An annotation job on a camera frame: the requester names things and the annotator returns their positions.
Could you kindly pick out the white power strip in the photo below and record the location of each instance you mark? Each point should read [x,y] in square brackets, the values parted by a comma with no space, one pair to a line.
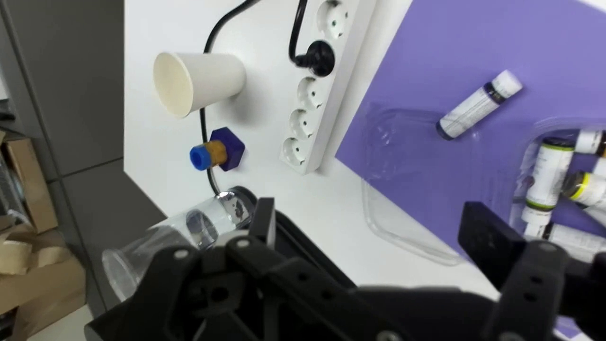
[329,76]

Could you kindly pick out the brown cardboard box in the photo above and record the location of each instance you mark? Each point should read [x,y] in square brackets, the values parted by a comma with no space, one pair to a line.
[30,182]
[39,290]

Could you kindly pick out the white marker dark blue cap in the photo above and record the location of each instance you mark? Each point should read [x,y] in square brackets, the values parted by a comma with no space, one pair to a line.
[476,106]

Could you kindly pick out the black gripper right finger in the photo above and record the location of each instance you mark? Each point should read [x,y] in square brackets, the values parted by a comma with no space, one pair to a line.
[543,284]

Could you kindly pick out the white marker yellow band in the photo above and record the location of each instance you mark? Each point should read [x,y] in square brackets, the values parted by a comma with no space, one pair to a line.
[590,190]

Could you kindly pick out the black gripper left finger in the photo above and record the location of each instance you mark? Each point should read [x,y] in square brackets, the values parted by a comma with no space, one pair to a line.
[278,284]

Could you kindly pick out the purple mat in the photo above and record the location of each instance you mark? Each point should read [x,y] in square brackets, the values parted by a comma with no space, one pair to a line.
[418,76]

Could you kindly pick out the clear plastic box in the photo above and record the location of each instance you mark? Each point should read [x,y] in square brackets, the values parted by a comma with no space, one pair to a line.
[404,209]

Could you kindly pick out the clear water bottle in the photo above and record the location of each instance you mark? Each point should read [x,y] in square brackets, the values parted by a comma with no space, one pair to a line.
[183,229]

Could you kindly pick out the white paper cup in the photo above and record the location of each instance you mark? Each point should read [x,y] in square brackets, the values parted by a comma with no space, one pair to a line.
[202,78]

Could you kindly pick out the short white marker tube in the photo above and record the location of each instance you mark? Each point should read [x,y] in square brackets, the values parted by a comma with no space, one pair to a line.
[535,220]

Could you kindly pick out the blue yellow toy bolt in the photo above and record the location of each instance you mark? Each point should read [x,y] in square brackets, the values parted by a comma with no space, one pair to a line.
[225,150]

